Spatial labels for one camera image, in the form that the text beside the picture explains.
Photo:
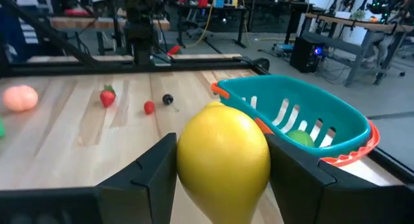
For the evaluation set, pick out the small red toy cherry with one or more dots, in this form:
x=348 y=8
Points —
x=149 y=107

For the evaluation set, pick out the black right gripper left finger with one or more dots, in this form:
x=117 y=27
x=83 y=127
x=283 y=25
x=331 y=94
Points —
x=145 y=185

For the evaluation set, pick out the orange toy peach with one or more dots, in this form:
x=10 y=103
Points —
x=20 y=98

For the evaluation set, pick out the yellow toy lemon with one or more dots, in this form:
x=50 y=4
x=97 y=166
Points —
x=223 y=159

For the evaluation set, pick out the red toy strawberry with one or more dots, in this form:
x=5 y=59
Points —
x=107 y=97

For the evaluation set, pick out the wooden top workbench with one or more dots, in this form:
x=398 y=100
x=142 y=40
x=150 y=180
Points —
x=355 y=25

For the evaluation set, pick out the teal basket orange rim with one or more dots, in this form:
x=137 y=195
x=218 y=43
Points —
x=291 y=91

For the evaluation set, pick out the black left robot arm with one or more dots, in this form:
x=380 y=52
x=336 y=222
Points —
x=142 y=33

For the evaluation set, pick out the small dark toy cherry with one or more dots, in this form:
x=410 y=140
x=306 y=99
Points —
x=167 y=99

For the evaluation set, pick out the black tower blue light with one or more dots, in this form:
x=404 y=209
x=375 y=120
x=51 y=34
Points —
x=304 y=55

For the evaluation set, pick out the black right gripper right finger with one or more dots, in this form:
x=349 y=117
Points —
x=307 y=191

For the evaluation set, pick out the black background robot arm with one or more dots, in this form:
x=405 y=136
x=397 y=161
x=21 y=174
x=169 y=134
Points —
x=378 y=5

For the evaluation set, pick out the black background desk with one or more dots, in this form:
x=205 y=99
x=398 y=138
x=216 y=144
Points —
x=210 y=8

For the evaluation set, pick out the green toy lime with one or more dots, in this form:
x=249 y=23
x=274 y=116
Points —
x=300 y=138

